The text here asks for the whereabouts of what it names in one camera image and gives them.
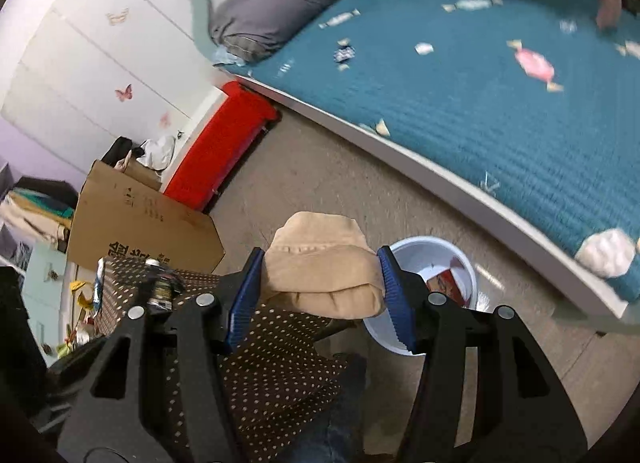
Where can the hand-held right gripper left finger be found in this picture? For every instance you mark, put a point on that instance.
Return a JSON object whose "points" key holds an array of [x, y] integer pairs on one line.
{"points": [[244, 299]]}

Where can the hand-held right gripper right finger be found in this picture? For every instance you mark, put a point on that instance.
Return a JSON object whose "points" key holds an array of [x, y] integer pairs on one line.
{"points": [[396, 300]]}

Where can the white plastic bucket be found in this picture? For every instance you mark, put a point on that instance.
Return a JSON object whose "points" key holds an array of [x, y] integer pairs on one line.
{"points": [[425, 253]]}

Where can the beige stocking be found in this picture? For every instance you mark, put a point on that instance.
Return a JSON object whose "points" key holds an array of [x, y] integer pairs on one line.
{"points": [[320, 263]]}

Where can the red packet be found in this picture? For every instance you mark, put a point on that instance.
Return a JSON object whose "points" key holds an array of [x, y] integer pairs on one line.
{"points": [[450, 288]]}

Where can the brown dotted cloth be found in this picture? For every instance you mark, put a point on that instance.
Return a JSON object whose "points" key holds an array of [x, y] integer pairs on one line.
{"points": [[280, 373]]}

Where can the small dark bottle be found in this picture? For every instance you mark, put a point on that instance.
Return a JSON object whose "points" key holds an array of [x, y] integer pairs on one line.
{"points": [[160, 288]]}

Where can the person's jeans leg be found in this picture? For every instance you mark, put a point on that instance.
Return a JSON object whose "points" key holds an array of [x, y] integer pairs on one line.
{"points": [[330, 423]]}

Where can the brown cardboard box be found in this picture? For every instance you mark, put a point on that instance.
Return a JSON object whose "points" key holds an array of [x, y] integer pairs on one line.
{"points": [[130, 213]]}

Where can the red storage box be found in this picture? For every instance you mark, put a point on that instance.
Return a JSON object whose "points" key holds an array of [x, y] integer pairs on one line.
{"points": [[220, 148]]}

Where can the white plastic bag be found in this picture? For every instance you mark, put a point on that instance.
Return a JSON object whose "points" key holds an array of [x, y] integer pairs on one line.
{"points": [[155, 150]]}

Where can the black bag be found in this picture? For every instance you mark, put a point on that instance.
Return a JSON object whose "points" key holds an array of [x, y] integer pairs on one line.
{"points": [[117, 149]]}

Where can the bed with teal sheet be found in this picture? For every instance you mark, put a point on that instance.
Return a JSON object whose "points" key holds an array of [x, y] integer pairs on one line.
{"points": [[450, 108]]}

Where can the white crumpled tissue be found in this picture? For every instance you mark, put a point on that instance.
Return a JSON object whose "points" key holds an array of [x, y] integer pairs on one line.
{"points": [[605, 253]]}

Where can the pile of folded clothes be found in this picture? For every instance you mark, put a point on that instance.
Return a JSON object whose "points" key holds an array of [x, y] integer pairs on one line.
{"points": [[30, 210]]}

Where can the small black white wrapper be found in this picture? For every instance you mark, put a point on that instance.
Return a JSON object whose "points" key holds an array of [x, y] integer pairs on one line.
{"points": [[344, 53]]}

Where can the white wardrobe with butterfly stickers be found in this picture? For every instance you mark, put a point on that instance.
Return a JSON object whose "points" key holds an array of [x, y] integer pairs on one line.
{"points": [[90, 58]]}

